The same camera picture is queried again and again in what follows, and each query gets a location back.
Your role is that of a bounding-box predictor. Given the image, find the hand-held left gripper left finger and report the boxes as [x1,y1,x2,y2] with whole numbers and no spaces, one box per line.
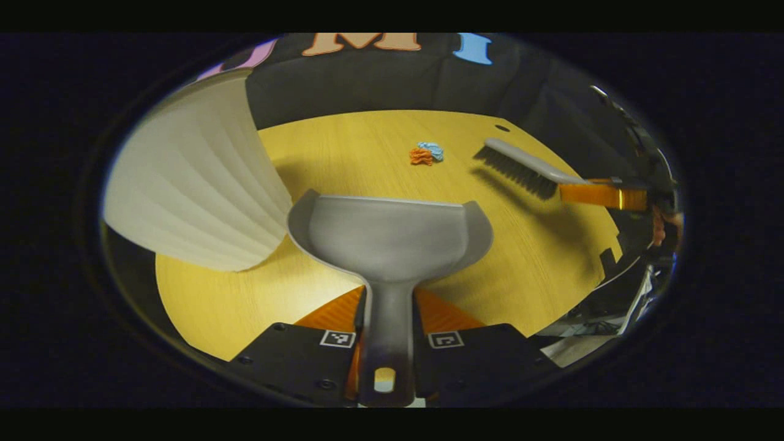
[228,285,368,406]

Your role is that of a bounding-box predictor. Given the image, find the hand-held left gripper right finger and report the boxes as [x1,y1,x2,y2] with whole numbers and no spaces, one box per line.
[412,288,561,406]

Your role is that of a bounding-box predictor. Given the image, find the small grey broom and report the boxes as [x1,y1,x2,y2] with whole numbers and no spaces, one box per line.
[473,138,592,202]

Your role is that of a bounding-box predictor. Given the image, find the grey plastic dustpan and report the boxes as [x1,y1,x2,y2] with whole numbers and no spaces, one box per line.
[287,189,494,408]

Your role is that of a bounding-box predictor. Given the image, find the white ribbed garbage bin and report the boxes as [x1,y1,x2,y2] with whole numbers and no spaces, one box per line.
[101,69,295,273]

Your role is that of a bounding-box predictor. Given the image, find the yellow wooden desktop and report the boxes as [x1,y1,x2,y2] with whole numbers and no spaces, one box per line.
[154,109,624,362]

